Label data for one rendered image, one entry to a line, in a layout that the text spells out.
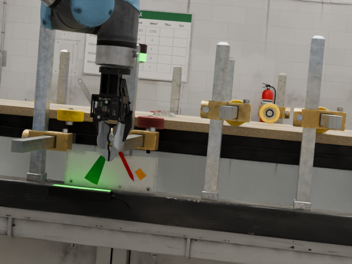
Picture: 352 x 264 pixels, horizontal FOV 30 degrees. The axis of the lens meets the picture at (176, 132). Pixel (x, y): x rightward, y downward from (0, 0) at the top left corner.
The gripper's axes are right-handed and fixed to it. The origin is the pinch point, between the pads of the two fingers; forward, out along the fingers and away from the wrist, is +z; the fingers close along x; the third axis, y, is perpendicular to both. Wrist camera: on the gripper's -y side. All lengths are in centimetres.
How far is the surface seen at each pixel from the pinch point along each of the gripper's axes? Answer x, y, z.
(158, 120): 2.9, -44.7, -7.5
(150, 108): -127, -732, 1
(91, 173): -12.1, -30.2, 8.3
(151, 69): -129, -730, -50
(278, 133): 39, -51, -7
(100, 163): -9.9, -30.2, 5.5
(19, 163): -42, -53, 10
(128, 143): 1.7, -11.4, -2.3
